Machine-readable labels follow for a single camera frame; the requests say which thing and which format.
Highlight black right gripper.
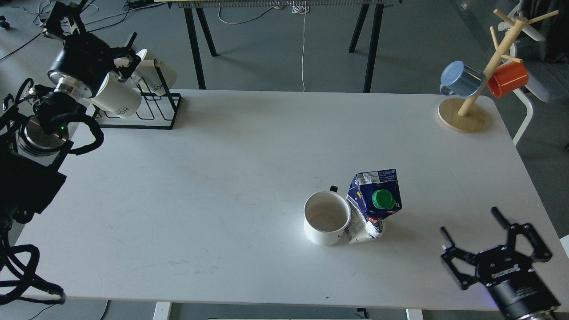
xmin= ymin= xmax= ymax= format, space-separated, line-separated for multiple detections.
xmin=440 ymin=207 xmax=561 ymax=320

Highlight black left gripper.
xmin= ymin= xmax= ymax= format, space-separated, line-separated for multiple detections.
xmin=42 ymin=2 xmax=141 ymax=97

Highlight blue milk carton green cap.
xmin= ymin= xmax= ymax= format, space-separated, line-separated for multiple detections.
xmin=345 ymin=168 xmax=403 ymax=244

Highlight white smiley face mug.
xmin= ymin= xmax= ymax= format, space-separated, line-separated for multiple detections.
xmin=303 ymin=185 xmax=351 ymax=246

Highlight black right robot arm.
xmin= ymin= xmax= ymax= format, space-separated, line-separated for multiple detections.
xmin=440 ymin=207 xmax=561 ymax=320

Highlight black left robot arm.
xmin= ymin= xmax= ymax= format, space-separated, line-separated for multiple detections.
xmin=0 ymin=0 xmax=141 ymax=305

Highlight white ribbed mug front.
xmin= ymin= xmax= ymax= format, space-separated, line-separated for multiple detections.
xmin=87 ymin=73 xmax=142 ymax=118

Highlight white ribbed mug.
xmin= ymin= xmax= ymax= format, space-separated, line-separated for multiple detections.
xmin=87 ymin=73 xmax=142 ymax=118
xmin=133 ymin=49 xmax=177 ymax=96

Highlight white ribbed mug rear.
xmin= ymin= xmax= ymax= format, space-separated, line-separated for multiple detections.
xmin=133 ymin=49 xmax=177 ymax=96

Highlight wooden mug tree stand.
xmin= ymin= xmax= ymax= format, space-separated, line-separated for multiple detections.
xmin=438 ymin=9 xmax=559 ymax=133

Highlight blue metallic mug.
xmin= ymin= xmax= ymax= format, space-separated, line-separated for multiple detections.
xmin=439 ymin=60 xmax=486 ymax=99

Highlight orange mug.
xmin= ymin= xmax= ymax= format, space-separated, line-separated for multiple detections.
xmin=487 ymin=61 xmax=529 ymax=99

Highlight black trestle table legs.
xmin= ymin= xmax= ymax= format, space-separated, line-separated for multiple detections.
xmin=180 ymin=0 xmax=386 ymax=93

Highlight white chair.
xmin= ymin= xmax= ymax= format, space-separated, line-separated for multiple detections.
xmin=498 ymin=0 xmax=569 ymax=146

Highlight black wire mug rack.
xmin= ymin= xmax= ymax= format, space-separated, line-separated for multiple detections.
xmin=90 ymin=77 xmax=182 ymax=130

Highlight white hanging cable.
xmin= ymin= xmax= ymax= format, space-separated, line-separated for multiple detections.
xmin=218 ymin=4 xmax=312 ymax=92

